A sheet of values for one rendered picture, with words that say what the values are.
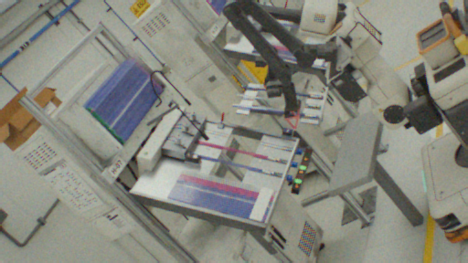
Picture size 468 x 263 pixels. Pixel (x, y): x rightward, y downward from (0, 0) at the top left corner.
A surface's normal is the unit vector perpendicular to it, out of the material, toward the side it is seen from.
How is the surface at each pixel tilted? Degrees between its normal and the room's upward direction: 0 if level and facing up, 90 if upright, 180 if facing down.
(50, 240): 90
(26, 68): 90
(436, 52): 92
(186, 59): 90
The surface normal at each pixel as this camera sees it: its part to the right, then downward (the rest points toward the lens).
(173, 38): -0.31, 0.60
